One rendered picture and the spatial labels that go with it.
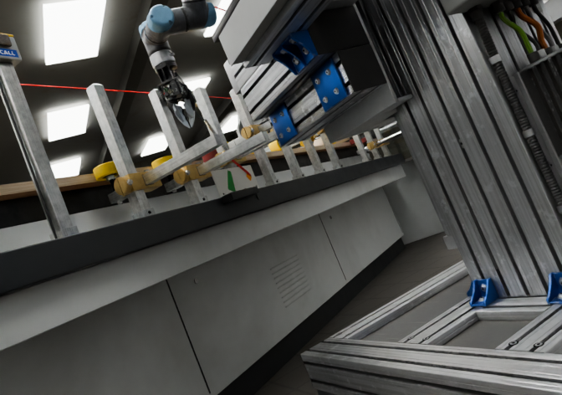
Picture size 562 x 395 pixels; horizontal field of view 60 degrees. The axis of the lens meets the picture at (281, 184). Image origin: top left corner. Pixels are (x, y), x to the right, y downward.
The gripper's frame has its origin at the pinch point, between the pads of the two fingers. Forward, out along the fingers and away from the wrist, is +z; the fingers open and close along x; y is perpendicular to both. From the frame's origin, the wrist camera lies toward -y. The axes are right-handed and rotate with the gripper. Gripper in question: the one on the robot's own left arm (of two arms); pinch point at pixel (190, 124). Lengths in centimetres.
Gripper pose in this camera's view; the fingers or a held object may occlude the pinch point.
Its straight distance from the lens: 160.7
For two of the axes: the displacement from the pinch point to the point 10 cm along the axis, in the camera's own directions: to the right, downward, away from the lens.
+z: 3.8, 9.2, -0.8
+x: 9.1, -3.9, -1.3
